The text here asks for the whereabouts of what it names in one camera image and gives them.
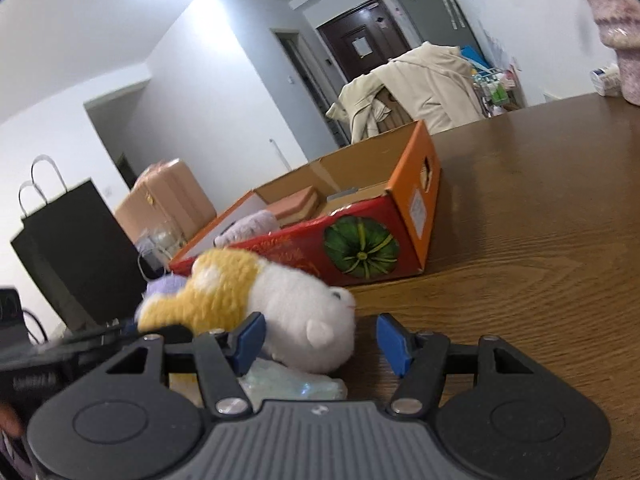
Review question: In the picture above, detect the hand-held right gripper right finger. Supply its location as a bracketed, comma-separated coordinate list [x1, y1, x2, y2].
[376, 312, 536, 418]

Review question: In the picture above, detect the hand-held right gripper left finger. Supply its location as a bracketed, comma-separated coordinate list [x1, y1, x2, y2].
[105, 312, 268, 418]

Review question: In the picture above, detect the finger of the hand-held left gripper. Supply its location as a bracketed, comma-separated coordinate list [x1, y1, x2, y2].
[60, 317, 193, 348]

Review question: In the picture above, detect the clear plastic bag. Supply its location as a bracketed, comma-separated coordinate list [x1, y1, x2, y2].
[237, 357, 348, 406]

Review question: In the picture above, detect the yellow and white plush toy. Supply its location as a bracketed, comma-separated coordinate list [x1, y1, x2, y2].
[136, 247, 358, 375]

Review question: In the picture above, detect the purple knitted cloth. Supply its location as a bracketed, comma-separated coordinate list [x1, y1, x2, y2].
[144, 275, 190, 306]

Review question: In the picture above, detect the orange and red cardboard box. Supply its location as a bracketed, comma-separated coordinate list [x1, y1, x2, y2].
[169, 120, 442, 286]

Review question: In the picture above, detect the black paper bag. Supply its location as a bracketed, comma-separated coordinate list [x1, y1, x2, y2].
[10, 155, 151, 333]

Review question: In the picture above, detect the purple fluffy headband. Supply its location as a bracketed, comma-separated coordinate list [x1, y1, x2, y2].
[214, 210, 281, 248]

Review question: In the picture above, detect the brown sponge block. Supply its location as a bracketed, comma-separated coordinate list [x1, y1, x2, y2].
[266, 186, 321, 228]

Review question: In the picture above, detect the pink suitcase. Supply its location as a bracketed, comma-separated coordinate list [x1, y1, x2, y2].
[114, 158, 218, 246]

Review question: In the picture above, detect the wooden chair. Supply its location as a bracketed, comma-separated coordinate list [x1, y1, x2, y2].
[370, 87, 418, 136]

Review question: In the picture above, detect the beige coat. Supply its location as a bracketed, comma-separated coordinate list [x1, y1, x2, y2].
[326, 42, 487, 145]

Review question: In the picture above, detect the storage rack with bottles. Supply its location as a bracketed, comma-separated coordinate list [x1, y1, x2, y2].
[472, 62, 523, 113]

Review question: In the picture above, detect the dark brown door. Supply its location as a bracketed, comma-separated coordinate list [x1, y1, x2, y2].
[316, 0, 413, 83]

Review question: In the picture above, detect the small white bottle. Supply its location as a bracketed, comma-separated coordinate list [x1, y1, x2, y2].
[590, 64, 623, 97]

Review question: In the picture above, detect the grey refrigerator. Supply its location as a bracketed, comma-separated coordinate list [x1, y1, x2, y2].
[382, 0, 485, 53]

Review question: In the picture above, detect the pink textured vase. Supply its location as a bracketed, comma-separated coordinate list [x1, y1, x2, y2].
[570, 0, 640, 106]

